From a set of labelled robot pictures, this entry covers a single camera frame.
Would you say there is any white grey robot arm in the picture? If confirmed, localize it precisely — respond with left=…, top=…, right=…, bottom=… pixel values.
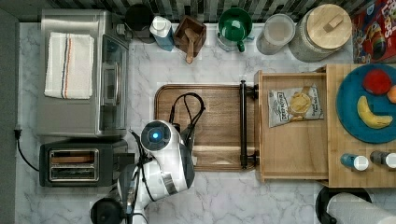
left=118, top=120, right=195, bottom=224

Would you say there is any walnut wooden cutting board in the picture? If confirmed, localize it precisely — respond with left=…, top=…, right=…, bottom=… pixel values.
left=154, top=84, right=243, bottom=172

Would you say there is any brown wooden salt box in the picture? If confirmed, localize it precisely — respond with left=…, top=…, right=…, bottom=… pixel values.
left=174, top=15, right=206, bottom=57

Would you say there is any wooden spoon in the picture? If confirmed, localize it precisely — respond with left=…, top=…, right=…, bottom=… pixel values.
left=185, top=28, right=198, bottom=64

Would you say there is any potato chips bag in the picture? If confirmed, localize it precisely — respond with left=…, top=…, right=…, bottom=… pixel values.
left=267, top=84, right=324, bottom=128

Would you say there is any blue bottle white cap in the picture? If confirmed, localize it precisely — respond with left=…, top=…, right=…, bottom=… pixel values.
left=149, top=16, right=175, bottom=51

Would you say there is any stainless steel toaster oven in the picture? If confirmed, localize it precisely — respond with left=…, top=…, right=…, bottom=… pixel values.
left=36, top=9, right=129, bottom=137

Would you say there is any green mug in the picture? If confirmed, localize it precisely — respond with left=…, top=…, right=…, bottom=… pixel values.
left=217, top=7, right=254, bottom=52

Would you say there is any light wooden drawer tray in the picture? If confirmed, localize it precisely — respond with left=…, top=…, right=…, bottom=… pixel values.
left=254, top=71, right=328, bottom=182

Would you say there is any black round container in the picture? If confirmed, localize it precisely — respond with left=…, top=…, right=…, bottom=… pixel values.
left=125, top=4, right=155, bottom=44

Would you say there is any clear plastic lidded container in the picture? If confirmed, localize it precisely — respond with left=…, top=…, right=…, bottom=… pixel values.
left=256, top=14, right=295, bottom=55

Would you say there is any white striped dish towel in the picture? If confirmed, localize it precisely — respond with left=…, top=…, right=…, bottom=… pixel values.
left=44, top=32, right=94, bottom=100

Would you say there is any light wooden shelf block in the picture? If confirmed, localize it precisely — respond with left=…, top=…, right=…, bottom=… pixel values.
left=323, top=64, right=395, bottom=188

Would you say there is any black two-slot toaster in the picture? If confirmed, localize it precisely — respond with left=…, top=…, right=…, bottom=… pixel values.
left=39, top=139, right=134, bottom=188

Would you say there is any ceramic jar wooden lid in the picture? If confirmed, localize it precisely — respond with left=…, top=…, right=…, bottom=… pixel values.
left=289, top=4, right=352, bottom=63

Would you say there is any black paper towel holder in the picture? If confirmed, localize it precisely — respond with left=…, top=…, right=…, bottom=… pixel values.
left=315, top=187, right=372, bottom=224

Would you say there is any blue plate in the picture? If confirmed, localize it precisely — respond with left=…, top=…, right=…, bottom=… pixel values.
left=335, top=63, right=396, bottom=144

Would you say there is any blue spice bottle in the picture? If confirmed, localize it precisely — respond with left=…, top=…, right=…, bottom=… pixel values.
left=340, top=153, right=369, bottom=171

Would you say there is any yellow banana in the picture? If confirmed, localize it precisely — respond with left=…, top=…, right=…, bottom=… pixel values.
left=357, top=95, right=393, bottom=130

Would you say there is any paper towel roll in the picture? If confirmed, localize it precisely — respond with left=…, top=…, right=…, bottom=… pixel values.
left=327, top=193, right=396, bottom=224

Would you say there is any red apple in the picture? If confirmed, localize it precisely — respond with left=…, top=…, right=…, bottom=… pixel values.
left=362, top=69, right=392, bottom=95

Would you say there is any dark spice bottle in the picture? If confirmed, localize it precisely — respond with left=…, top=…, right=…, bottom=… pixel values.
left=370, top=150, right=396, bottom=169

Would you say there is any colourful cereal box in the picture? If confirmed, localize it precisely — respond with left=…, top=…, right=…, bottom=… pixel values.
left=352, top=0, right=396, bottom=63

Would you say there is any orange fruit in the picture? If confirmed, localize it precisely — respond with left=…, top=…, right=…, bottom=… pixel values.
left=387, top=85, right=396, bottom=104

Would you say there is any black drawer handle bar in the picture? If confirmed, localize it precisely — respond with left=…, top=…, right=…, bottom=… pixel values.
left=239, top=80, right=257, bottom=170

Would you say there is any black toaster power cord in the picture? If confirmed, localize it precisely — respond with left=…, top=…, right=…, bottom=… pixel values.
left=13, top=128, right=41, bottom=173

